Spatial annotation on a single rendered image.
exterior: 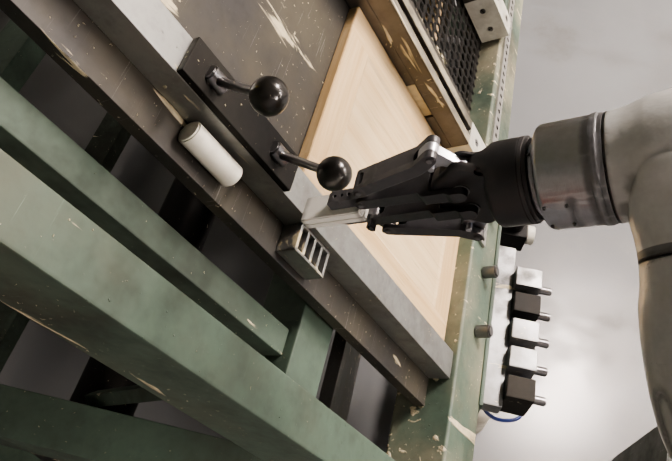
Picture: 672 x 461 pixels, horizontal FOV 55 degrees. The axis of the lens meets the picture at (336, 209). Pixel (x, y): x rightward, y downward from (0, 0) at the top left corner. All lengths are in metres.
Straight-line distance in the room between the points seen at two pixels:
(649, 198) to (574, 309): 1.86
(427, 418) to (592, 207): 0.70
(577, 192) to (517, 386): 0.86
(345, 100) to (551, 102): 1.99
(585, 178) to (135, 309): 0.38
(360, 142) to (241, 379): 0.46
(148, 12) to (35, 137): 0.16
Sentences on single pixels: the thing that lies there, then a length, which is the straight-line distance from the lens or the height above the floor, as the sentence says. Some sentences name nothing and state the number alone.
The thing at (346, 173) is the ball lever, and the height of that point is 1.46.
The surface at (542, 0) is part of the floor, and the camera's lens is 3.42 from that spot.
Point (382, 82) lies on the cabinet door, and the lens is 1.12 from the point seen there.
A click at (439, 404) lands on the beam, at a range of 1.16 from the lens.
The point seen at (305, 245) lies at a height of 1.29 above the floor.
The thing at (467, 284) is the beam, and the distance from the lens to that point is 1.25.
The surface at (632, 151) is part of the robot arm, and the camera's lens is 0.51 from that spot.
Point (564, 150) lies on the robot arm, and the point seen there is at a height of 1.61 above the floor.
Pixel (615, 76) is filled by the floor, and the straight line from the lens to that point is 3.13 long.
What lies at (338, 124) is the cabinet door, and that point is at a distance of 0.96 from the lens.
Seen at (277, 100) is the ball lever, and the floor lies 1.56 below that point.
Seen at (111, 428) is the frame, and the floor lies 0.79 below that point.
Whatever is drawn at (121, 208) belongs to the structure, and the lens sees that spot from 0.72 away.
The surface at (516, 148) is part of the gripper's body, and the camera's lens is 0.55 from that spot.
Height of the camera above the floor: 1.98
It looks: 55 degrees down
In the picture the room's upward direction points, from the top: straight up
